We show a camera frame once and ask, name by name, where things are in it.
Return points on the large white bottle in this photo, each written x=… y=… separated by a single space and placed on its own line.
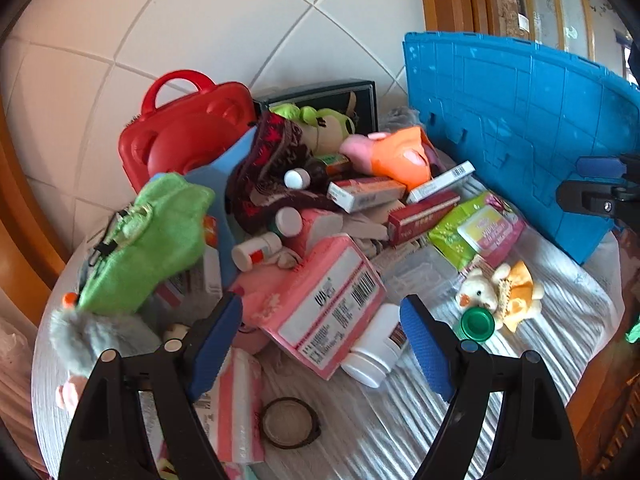
x=370 y=355

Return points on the wooden frosted glass partition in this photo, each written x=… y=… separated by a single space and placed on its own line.
x=565 y=10

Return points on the grey cloth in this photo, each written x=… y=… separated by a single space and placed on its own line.
x=400 y=117

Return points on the white and orange box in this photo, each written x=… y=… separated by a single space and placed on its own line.
x=212 y=270

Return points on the light blue plastic sheet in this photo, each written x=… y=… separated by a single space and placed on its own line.
x=215 y=180

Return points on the pink striped pack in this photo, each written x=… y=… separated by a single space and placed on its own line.
x=240 y=410

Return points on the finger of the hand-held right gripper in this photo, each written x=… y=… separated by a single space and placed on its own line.
x=585 y=200
x=595 y=166

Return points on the slim white box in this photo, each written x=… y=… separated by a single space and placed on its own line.
x=440 y=182

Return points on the pink and orange pig plush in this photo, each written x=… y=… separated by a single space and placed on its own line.
x=395 y=160

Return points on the grey plush toy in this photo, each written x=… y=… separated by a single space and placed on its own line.
x=100 y=335

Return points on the blue plastic crate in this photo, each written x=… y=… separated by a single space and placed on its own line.
x=500 y=110

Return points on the desktop with white striped cloth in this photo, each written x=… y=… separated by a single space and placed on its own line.
x=550 y=280

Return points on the round black rimmed lid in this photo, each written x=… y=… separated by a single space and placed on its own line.
x=290 y=422

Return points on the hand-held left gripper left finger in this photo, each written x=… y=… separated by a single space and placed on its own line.
x=217 y=345

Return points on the green frog plush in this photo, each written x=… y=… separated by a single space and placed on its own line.
x=325 y=120

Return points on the small orange green box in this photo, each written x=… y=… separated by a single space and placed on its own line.
x=336 y=162

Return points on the long white and pink box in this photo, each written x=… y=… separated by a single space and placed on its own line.
x=365 y=192

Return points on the beige cloth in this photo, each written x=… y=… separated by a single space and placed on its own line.
x=370 y=230

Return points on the small plush duck toy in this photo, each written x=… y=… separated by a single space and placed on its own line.
x=515 y=295

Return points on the dark patterned knit scarf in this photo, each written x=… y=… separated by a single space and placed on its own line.
x=270 y=160

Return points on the white pill bottle red label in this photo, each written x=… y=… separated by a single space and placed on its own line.
x=255 y=251

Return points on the white round bottle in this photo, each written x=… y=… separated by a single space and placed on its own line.
x=288 y=222

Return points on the black box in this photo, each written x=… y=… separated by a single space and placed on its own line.
x=325 y=91

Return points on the green bottle cap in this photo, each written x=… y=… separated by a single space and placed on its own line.
x=475 y=325

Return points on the red box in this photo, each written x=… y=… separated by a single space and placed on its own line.
x=420 y=217

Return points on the green fleece pouch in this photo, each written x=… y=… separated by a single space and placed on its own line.
x=155 y=230

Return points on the green cloth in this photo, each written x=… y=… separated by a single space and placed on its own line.
x=634 y=331

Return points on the red toy case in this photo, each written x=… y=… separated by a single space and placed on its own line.
x=190 y=130

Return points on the rolled brown patterned carpet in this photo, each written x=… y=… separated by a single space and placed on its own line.
x=510 y=5

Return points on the brown bottle with white cap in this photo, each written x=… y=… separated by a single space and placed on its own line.
x=297 y=178

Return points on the pink box with barcode label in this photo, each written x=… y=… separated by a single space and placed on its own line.
x=325 y=305

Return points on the green and pink wipes pack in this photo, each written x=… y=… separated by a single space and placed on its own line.
x=480 y=230

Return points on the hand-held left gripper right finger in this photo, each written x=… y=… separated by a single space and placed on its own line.
x=425 y=350

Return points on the clear plastic box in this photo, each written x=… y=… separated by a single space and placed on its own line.
x=415 y=275

